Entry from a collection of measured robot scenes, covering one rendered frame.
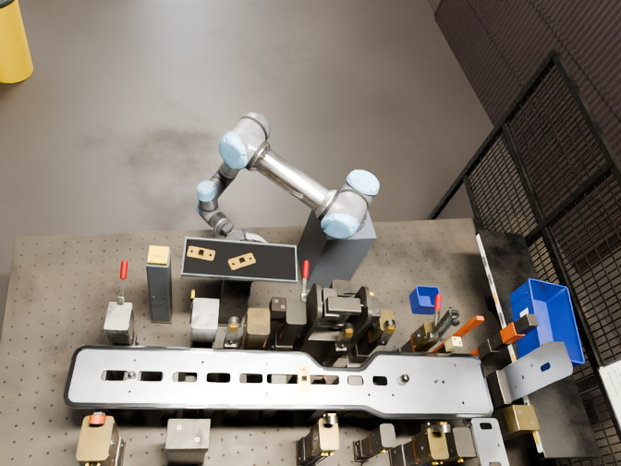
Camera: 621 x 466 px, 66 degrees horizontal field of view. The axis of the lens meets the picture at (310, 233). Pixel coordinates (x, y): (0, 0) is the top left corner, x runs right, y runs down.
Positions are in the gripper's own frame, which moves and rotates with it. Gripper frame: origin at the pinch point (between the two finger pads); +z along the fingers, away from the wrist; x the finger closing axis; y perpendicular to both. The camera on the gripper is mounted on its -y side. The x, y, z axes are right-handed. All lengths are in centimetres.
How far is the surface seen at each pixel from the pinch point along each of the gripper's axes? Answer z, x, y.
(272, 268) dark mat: 20.3, 1.4, -20.8
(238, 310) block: 11.5, 17.2, 5.3
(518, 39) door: -63, -297, 119
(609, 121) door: 39, -246, 99
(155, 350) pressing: 15, 45, -19
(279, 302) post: 28.6, 6.6, -14.6
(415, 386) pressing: 75, -10, 10
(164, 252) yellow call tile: -2.8, 24.3, -32.5
